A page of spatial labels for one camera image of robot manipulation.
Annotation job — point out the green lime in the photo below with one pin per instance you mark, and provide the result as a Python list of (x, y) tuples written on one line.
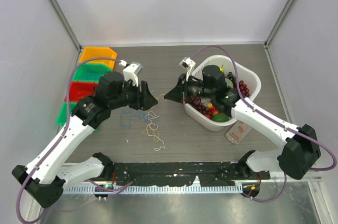
[(220, 118)]

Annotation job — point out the dark purple grape bunch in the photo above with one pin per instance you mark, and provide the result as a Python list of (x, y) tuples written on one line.
[(199, 106)]

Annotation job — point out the red strawberry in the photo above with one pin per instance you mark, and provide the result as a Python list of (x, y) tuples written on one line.
[(215, 112)]

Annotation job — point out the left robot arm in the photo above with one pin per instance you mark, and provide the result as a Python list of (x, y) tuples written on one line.
[(44, 178)]

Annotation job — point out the black grape bunch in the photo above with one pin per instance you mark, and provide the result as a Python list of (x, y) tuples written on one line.
[(231, 77)]

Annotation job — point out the transparent plastic card packet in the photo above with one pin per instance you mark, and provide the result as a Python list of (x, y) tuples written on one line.
[(237, 132)]

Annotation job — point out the orange storage bin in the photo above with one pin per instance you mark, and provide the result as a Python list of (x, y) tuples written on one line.
[(91, 52)]

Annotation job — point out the green storage bin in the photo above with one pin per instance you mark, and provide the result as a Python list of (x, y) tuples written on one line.
[(62, 117), (90, 72)]

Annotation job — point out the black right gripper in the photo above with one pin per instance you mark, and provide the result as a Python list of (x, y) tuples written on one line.
[(176, 94)]

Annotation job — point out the white plastic fruit basket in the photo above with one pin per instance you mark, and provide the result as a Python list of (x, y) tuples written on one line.
[(249, 77)]

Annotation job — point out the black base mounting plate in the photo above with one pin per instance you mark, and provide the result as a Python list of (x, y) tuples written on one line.
[(178, 174)]

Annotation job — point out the green netted melon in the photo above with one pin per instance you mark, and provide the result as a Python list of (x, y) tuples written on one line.
[(229, 83)]

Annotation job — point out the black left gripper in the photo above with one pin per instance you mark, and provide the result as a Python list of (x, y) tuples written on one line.
[(143, 97)]

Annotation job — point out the white slotted cable duct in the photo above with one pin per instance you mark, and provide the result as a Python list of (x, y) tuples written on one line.
[(195, 188)]

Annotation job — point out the lower green storage bin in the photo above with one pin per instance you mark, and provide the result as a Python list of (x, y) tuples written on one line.
[(62, 117)]

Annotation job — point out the red grape bunch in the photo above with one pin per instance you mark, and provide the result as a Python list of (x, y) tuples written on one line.
[(244, 89)]

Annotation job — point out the red storage bin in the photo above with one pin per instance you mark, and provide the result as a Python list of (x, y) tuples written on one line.
[(80, 89)]

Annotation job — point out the upper green storage bin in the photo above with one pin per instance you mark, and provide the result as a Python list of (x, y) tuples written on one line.
[(90, 72)]

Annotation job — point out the red yellow lychee fruit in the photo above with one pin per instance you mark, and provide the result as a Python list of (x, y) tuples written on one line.
[(210, 106)]

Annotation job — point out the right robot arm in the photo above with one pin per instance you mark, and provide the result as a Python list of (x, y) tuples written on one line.
[(297, 146)]

